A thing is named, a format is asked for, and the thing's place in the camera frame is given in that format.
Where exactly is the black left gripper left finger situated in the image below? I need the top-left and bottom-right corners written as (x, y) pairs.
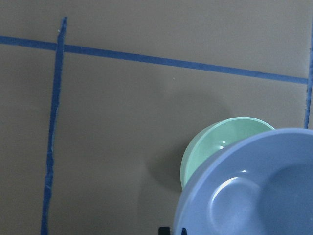
top-left (158, 227), bottom-right (171, 235)

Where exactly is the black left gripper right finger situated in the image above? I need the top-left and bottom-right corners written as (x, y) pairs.
top-left (181, 228), bottom-right (187, 235)

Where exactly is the blue bowl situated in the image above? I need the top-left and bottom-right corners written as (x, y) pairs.
top-left (172, 128), bottom-right (313, 235)

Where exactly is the green bowl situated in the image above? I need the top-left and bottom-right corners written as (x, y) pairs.
top-left (180, 117), bottom-right (274, 188)

